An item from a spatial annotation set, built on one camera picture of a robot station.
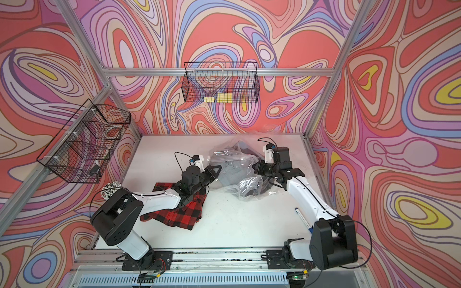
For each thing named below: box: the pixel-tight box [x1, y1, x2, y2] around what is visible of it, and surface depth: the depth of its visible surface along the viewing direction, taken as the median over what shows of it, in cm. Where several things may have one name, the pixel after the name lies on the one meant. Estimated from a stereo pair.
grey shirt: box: [208, 150, 259, 186], surface depth 89 cm
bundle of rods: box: [100, 181, 122, 200], surface depth 76 cm
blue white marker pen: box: [294, 207, 314, 234], surface depth 85 cm
